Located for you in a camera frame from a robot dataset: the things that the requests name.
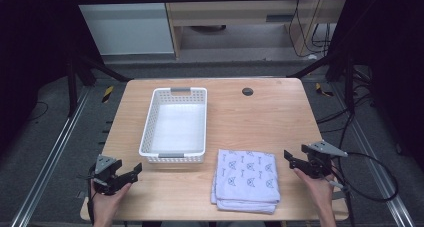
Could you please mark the light wooden cabinet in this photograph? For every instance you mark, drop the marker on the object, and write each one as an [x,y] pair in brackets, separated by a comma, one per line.
[240,12]

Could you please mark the folded light purple printed towel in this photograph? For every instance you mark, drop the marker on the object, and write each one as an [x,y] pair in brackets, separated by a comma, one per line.
[246,180]

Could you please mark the white plastic basket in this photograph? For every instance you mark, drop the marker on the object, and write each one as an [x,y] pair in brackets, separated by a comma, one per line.
[176,128]

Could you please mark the person's right hand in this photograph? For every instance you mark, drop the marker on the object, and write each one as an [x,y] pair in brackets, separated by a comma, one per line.
[320,190]

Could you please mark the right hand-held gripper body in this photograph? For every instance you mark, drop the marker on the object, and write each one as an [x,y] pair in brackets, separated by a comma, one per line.
[318,160]

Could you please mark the aluminium floor rail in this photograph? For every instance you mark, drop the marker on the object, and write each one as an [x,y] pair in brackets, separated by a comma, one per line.
[50,160]
[376,167]

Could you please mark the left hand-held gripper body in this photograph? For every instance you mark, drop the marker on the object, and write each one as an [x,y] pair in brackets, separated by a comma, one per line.
[106,177]

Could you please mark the round grey table grommet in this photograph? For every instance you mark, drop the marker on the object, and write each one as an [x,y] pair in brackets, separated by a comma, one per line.
[247,91]

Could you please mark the person's left hand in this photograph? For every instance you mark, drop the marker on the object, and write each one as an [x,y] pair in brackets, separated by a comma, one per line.
[106,205]

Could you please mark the black metal stand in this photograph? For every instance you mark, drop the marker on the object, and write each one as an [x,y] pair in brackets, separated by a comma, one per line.
[83,73]
[333,67]

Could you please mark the yellow black striped tape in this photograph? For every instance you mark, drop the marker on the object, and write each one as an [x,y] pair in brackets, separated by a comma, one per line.
[322,91]
[107,94]

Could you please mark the white cabinet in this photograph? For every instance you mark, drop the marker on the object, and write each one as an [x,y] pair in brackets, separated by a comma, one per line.
[126,27]

